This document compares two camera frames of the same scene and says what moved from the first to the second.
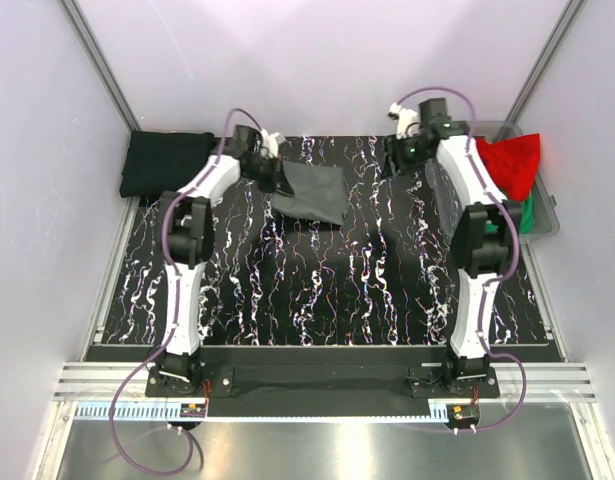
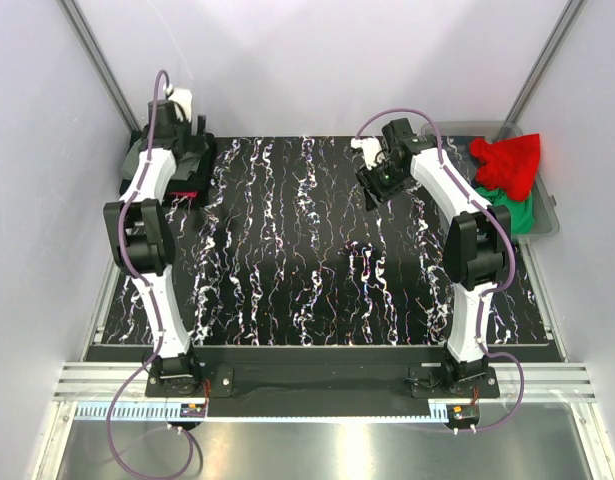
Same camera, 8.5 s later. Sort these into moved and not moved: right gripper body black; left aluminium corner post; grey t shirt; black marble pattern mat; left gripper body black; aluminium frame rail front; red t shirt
Moved: grey t shirt; right gripper body black; left gripper body black
Not moved: aluminium frame rail front; black marble pattern mat; red t shirt; left aluminium corner post
